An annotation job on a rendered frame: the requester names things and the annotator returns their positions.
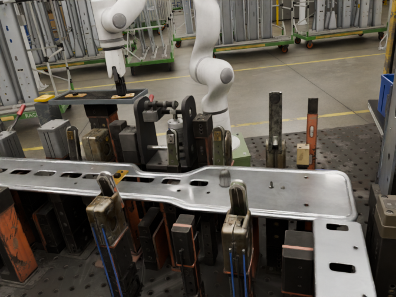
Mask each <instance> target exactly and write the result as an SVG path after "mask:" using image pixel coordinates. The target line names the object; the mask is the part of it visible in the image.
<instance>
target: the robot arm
mask: <svg viewBox="0 0 396 297"><path fill-rule="evenodd" d="M145 3H146V0H118V1H116V0H92V1H91V6H92V9H93V14H94V19H95V24H96V27H97V33H98V38H99V42H100V47H101V48H103V51H105V60H106V64H107V71H108V77H109V78H110V79H111V78H112V77H113V76H114V82H115V87H116V90H117V95H118V96H123V95H126V94H127V89H126V84H125V80H124V74H125V72H126V69H125V65H124V58H123V53H122V50H121V49H122V48H124V46H123V45H124V39H123V33H122V32H123V31H124V30H125V29H127V28H128V27H129V26H130V25H131V24H132V23H133V22H134V20H135V19H136V18H137V17H138V16H139V15H140V13H141V12H142V10H143V8H144V6H145ZM193 3H194V7H195V11H196V40H195V43H194V48H193V51H192V55H191V58H190V63H189V73H190V76H191V78H192V79H193V80H194V81H195V82H197V83H199V84H203V85H207V86H208V89H209V92H208V94H207V95H205V96H204V97H203V99H202V112H203V114H212V119H213V128H214V127H216V126H222V127H223V128H224V129H225V130H229V131H230V132H231V127H230V118H229V109H228V103H227V96H228V93H229V91H230V89H231V87H232V85H233V82H234V79H235V76H234V72H233V68H232V66H231V65H230V64H229V63H228V62H226V61H224V60H220V59H216V58H213V49H214V47H215V45H216V43H217V41H218V39H219V35H220V8H219V5H218V3H217V2H216V0H193ZM231 138H232V151H234V150H236V149H237V148H238V147H239V146H240V140H239V139H238V138H237V137H235V136H232V132H231Z"/></svg>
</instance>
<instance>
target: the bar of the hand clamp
mask: <svg viewBox="0 0 396 297"><path fill-rule="evenodd" d="M272 136H279V151H282V91H270V92H269V151H272Z"/></svg>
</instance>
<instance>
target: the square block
mask: <svg viewBox="0 0 396 297"><path fill-rule="evenodd" d="M375 206H376V208H375V214H374V216H375V227H374V234H373V238H372V246H371V254H370V259H369V262H370V266H371V271H372V276H373V279H374V284H375V289H376V293H377V297H396V195H385V194H380V195H379V196H378V200H377V204H376V205H375Z"/></svg>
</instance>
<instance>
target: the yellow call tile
mask: <svg viewBox="0 0 396 297"><path fill-rule="evenodd" d="M54 97H55V95H42V96H40V97H38V98H35V99H34V102H43V103H45V102H48V100H50V99H52V98H54Z"/></svg>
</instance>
